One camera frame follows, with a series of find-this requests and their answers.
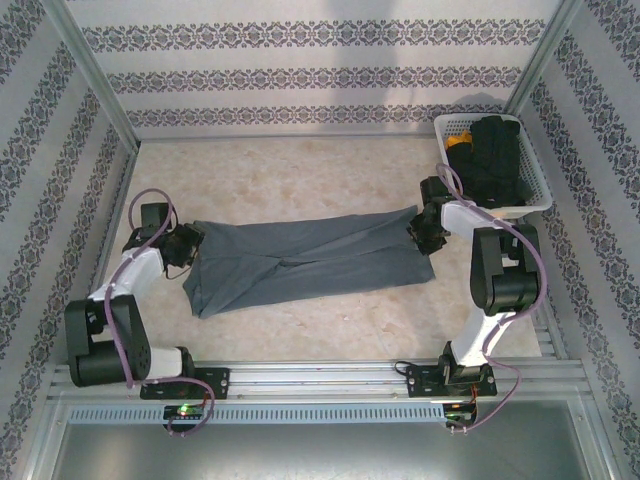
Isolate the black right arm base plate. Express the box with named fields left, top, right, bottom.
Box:
left=404, top=362, right=499, bottom=399

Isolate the gray t-shirt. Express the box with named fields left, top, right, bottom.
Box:
left=181, top=204, right=435, bottom=321

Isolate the circuit board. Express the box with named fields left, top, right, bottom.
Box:
left=163, top=404, right=206, bottom=421
left=444, top=402, right=476, bottom=424

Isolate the aluminium frame post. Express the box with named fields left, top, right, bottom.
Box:
left=503, top=0, right=586, bottom=119
left=57, top=0, right=141, bottom=151

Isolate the slotted metal cable duct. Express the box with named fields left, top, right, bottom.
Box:
left=67, top=402, right=446, bottom=426

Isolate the black clothes pile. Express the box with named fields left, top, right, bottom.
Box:
left=446, top=115, right=534, bottom=209

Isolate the left circuit board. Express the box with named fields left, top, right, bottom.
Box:
left=163, top=404, right=206, bottom=421

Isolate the aluminium mounting rail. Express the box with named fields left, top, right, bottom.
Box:
left=47, top=357, right=586, bottom=401

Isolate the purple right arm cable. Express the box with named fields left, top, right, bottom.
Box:
left=435, top=162, right=546, bottom=434

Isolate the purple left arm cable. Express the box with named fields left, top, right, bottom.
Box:
left=102, top=188, right=216, bottom=439

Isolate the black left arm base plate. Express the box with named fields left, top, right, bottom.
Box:
left=139, top=367, right=231, bottom=401

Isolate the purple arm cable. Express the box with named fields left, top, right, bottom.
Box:
left=102, top=188, right=216, bottom=439
left=435, top=162, right=546, bottom=434

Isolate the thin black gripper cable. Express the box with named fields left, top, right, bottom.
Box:
left=163, top=258, right=192, bottom=282

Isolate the right circuit board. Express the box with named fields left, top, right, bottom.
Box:
left=444, top=402, right=476, bottom=424

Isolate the white plastic basket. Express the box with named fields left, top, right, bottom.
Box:
left=432, top=113, right=553, bottom=221

